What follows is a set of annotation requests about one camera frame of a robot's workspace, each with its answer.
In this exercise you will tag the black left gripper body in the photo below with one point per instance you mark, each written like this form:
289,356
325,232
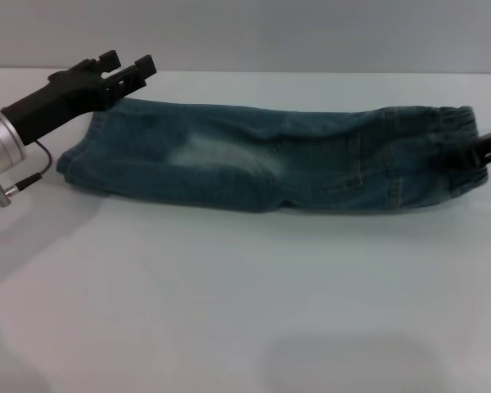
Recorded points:
61,102

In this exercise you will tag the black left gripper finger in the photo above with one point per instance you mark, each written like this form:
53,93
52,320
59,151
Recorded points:
131,79
107,59

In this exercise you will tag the blue denim shorts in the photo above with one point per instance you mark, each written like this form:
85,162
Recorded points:
270,163

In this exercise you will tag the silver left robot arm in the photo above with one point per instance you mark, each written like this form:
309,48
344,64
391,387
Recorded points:
0,139

